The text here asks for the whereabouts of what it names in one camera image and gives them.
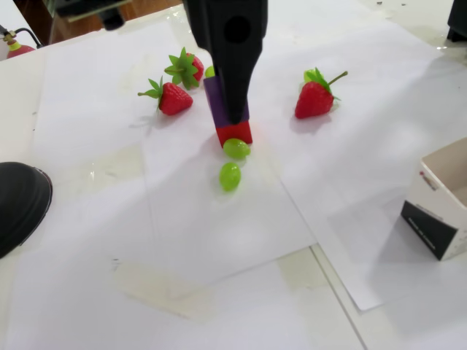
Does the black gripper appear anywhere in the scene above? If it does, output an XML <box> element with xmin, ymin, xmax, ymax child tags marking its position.
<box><xmin>184</xmin><ymin>0</ymin><xmax>270</xmax><ymax>125</ymax></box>

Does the purple cube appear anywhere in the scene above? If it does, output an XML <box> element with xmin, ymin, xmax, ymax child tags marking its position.
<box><xmin>203</xmin><ymin>74</ymin><xmax>251</xmax><ymax>127</ymax></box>

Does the red cube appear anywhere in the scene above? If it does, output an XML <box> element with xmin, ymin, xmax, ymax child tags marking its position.
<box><xmin>215</xmin><ymin>119</ymin><xmax>254</xmax><ymax>149</ymax></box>

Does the plastic strawberry with leaves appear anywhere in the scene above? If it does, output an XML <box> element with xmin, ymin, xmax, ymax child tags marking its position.
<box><xmin>137</xmin><ymin>75</ymin><xmax>194</xmax><ymax>117</ymax></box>
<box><xmin>163</xmin><ymin>46</ymin><xmax>205</xmax><ymax>91</ymax></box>

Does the plastic strawberry with long stem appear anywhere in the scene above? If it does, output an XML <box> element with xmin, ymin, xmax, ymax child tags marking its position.
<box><xmin>294</xmin><ymin>67</ymin><xmax>349</xmax><ymax>120</ymax></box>

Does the beige masking tape strip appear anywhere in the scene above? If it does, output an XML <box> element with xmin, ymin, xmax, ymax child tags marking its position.
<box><xmin>112</xmin><ymin>260</ymin><xmax>216</xmax><ymax>322</ymax></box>
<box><xmin>277</xmin><ymin>246</ymin><xmax>322</xmax><ymax>292</ymax></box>
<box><xmin>166</xmin><ymin>9</ymin><xmax>201</xmax><ymax>50</ymax></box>
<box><xmin>74</xmin><ymin>144</ymin><xmax>147</xmax><ymax>183</ymax></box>

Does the dark wooden cabinet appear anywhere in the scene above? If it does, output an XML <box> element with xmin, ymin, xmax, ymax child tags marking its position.
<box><xmin>12</xmin><ymin>0</ymin><xmax>58</xmax><ymax>47</ymax></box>

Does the red fire extinguisher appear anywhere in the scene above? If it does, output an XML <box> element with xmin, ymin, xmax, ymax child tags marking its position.
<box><xmin>0</xmin><ymin>24</ymin><xmax>45</xmax><ymax>61</ymax></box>

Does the open white black carton box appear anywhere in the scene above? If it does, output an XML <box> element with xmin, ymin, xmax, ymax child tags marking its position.
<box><xmin>399</xmin><ymin>136</ymin><xmax>467</xmax><ymax>262</ymax></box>

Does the black round object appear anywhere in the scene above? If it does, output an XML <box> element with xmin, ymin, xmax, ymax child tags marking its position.
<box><xmin>0</xmin><ymin>161</ymin><xmax>54</xmax><ymax>260</ymax></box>

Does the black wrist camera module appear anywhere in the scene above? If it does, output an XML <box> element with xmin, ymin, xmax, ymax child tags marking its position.
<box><xmin>54</xmin><ymin>0</ymin><xmax>134</xmax><ymax>32</ymax></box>

